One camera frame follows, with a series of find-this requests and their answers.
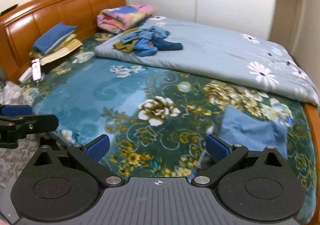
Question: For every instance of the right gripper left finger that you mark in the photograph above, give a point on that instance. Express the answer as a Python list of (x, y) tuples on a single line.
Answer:
[(77, 166)]

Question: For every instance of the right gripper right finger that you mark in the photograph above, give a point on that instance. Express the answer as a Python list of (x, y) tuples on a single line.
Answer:
[(230, 158)]

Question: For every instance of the light blue sweatshirt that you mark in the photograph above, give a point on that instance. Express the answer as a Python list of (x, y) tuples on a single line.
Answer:
[(239, 128)]

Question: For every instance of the grey patterned cloth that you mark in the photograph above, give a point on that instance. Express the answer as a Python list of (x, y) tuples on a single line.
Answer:
[(14, 160)]

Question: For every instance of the white pink bottle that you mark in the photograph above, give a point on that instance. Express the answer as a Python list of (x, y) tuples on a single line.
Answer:
[(36, 70)]

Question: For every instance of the green floral bed blanket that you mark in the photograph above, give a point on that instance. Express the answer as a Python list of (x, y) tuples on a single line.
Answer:
[(157, 119)]

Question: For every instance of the blue pillow stack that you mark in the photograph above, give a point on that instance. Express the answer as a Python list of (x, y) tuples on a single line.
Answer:
[(59, 41)]

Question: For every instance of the grey daisy quilt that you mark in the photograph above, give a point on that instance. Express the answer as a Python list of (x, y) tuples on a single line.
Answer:
[(225, 55)]

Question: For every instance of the olive green garment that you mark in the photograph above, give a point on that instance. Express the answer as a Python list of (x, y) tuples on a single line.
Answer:
[(126, 47)]

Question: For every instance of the bright blue garment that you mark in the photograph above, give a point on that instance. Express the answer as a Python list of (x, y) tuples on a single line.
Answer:
[(144, 48)]

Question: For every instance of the dark blue garment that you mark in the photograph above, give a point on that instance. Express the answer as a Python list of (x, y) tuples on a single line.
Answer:
[(163, 45)]

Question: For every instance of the light blue denim garment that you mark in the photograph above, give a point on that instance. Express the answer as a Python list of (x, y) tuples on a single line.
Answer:
[(146, 33)]

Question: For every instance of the pink folded blanket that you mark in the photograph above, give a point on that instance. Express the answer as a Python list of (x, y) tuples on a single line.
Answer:
[(119, 19)]

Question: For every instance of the orange wooden bed frame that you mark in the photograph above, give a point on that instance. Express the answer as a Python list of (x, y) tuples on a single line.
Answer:
[(22, 26)]

